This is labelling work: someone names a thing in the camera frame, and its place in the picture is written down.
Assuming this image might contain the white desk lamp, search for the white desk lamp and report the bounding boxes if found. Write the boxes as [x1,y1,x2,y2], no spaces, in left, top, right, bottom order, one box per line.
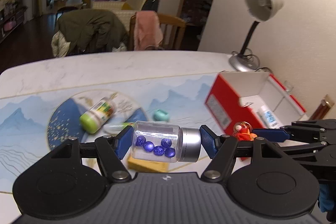
[228,0,284,72]

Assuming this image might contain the clear glass cup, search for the clear glass cup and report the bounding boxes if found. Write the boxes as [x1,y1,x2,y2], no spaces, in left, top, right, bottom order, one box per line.
[283,80,295,93]

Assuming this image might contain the tall bottle brown contents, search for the tall bottle brown contents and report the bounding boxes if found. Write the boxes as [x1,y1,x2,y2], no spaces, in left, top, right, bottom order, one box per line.
[308,94,335,121]

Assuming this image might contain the cluster of blue foil balls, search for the cluster of blue foil balls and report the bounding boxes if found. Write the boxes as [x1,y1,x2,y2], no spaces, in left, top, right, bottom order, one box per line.
[136,135,176,158]

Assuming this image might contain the blue printed table mat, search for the blue printed table mat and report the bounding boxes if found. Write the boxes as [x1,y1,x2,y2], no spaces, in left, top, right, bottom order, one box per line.
[0,72,289,194]

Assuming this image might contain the slatted wooden chair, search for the slatted wooden chair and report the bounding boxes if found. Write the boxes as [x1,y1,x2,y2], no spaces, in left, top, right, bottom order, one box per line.
[129,13,186,51]

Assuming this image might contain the glass jar silver lid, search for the glass jar silver lid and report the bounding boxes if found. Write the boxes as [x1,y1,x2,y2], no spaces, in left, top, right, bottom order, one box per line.
[130,121,201,163]

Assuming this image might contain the white ointment tube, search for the white ointment tube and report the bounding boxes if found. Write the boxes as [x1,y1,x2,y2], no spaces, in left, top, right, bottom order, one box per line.
[259,106,283,128]

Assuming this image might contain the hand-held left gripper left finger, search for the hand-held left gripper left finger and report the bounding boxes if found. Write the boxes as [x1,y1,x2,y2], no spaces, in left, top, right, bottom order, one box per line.
[34,126,134,183]

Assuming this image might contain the low dark TV cabinet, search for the low dark TV cabinet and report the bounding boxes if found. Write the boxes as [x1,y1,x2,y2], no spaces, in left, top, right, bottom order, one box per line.
[0,7,27,42]

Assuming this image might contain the small yellow box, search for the small yellow box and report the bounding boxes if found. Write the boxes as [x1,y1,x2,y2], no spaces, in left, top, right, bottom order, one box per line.
[127,154,169,171]

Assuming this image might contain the white quilted cloth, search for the white quilted cloth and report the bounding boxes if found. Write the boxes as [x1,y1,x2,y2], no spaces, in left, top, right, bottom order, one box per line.
[51,31,72,58]

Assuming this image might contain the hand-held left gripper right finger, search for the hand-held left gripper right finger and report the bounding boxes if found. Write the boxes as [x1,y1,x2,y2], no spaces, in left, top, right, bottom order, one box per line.
[199,124,296,183]

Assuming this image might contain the small teal case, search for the small teal case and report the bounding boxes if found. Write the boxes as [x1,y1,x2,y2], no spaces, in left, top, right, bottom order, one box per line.
[153,109,170,122]

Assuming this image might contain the red figure keychain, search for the red figure keychain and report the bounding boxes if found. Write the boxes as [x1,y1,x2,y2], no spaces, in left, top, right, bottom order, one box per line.
[232,121,259,142]

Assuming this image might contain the olive green jacket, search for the olive green jacket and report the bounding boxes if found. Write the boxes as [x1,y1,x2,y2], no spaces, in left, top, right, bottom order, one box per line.
[55,9,129,54]

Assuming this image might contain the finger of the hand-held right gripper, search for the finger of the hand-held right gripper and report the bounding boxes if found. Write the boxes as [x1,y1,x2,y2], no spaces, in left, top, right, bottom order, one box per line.
[253,119,336,141]
[274,139,336,161]

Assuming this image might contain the pink bag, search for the pink bag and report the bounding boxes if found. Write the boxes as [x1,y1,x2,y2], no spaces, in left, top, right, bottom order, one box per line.
[3,17,16,30]

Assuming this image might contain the red cardboard box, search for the red cardboard box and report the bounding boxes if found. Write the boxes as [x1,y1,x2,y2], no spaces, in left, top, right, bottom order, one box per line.
[204,72,307,135]

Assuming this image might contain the green white pen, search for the green white pen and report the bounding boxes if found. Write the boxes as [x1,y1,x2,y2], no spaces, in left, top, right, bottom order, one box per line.
[104,122,135,134]

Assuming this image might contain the person's right hand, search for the person's right hand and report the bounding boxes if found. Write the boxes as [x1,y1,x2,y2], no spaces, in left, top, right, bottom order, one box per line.
[318,183,336,212]

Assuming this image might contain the pink cloth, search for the pink cloth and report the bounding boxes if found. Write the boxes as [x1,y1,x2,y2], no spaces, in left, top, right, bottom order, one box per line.
[134,11,163,51]

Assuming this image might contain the cream quilted sofa cover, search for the cream quilted sofa cover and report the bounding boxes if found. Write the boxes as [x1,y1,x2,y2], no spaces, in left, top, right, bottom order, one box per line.
[91,0,137,30]

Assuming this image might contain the green-lid plastic bottle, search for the green-lid plastic bottle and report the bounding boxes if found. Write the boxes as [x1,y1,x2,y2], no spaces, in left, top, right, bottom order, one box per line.
[79,98,117,134]

